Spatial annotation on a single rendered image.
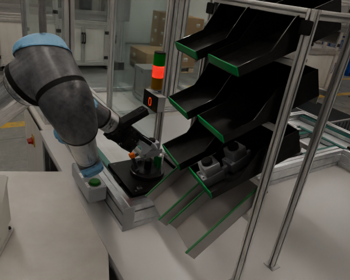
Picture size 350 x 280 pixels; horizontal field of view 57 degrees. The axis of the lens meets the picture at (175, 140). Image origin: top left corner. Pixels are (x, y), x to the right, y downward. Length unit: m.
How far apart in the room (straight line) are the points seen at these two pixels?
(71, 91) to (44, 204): 0.71
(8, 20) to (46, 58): 5.48
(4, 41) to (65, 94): 5.60
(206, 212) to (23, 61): 0.64
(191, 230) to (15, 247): 0.56
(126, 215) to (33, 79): 0.60
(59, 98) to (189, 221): 0.55
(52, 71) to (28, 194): 0.77
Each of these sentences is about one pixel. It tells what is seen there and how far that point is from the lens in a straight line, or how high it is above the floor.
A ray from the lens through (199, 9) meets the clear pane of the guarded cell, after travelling 2.67.
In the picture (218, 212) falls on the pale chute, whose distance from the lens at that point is 0.98.
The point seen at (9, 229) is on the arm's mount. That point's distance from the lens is 1.24.
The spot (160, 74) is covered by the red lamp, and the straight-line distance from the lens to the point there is 1.38.
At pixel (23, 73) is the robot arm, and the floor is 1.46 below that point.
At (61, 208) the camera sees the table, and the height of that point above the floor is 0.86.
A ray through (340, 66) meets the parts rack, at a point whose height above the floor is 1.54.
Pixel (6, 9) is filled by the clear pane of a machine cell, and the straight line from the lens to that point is 6.22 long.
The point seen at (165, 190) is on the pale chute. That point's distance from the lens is 1.13.
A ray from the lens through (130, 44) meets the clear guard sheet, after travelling 1.70.
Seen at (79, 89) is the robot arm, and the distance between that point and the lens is 0.72.
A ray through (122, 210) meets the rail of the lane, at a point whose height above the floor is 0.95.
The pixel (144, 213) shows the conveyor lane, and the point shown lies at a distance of 1.21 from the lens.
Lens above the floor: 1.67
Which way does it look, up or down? 25 degrees down
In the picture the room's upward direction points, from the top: 8 degrees clockwise
